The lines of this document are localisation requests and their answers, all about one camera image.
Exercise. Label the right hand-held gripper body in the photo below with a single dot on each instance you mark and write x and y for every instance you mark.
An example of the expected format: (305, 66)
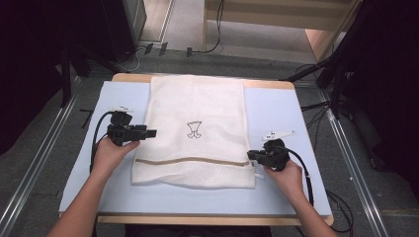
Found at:
(275, 154)

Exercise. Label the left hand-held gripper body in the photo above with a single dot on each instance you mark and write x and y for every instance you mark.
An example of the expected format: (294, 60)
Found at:
(120, 133)

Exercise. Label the cream white towel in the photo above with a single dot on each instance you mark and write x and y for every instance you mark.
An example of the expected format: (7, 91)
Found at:
(197, 158)

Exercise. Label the person's left hand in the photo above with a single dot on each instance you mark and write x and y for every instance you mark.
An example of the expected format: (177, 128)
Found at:
(110, 154)

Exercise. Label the person's right hand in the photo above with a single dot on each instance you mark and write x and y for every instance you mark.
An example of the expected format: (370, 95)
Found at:
(286, 181)

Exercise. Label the wooden table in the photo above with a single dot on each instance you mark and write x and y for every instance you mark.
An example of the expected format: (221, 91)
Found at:
(131, 77)

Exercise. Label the light blue table mat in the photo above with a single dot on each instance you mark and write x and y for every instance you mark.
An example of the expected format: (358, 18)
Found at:
(197, 204)

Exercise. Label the black metal stand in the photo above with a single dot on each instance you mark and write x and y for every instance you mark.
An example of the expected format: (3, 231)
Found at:
(336, 82)
(66, 79)

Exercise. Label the person's dark clothing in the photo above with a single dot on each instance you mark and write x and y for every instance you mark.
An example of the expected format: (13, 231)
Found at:
(197, 231)

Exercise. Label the dark cabinet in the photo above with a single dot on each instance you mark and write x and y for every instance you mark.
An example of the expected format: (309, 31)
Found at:
(128, 26)

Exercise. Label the black curtain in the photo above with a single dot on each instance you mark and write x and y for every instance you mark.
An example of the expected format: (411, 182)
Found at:
(388, 82)
(29, 65)

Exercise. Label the light wooden shelf unit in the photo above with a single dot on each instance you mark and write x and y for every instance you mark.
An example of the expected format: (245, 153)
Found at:
(280, 16)

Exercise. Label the metal floor rail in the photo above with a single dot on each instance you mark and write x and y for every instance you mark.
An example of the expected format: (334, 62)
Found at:
(355, 171)
(36, 164)

